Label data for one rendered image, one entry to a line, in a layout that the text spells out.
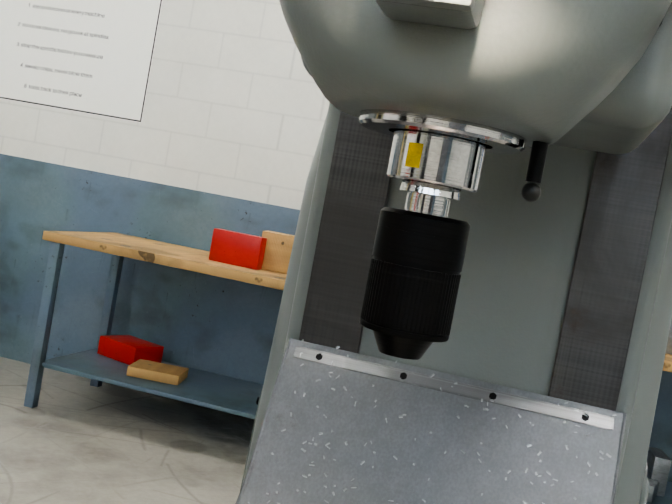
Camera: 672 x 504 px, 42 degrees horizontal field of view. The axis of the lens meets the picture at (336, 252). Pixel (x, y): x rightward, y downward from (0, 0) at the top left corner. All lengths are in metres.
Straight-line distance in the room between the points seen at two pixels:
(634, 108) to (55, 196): 5.00
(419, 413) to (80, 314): 4.62
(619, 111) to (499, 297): 0.31
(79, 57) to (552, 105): 5.13
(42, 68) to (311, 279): 4.80
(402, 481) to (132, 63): 4.64
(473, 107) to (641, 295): 0.47
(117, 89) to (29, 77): 0.58
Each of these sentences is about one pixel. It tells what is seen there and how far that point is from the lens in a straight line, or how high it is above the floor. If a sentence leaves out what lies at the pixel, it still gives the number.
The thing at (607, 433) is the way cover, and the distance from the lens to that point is 0.82.
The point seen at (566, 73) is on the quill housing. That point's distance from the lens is 0.39.
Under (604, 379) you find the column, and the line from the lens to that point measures 0.83.
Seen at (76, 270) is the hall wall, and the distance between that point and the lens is 5.36.
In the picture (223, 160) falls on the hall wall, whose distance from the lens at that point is 5.00.
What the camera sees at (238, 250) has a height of 0.96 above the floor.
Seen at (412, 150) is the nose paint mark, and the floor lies 1.29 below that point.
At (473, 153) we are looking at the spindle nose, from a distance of 0.44.
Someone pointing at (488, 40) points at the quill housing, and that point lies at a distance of 0.37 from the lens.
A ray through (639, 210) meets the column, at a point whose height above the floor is 1.31.
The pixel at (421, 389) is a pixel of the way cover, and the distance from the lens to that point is 0.82.
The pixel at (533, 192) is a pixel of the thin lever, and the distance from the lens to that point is 0.45.
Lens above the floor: 1.26
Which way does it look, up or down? 3 degrees down
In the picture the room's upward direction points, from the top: 10 degrees clockwise
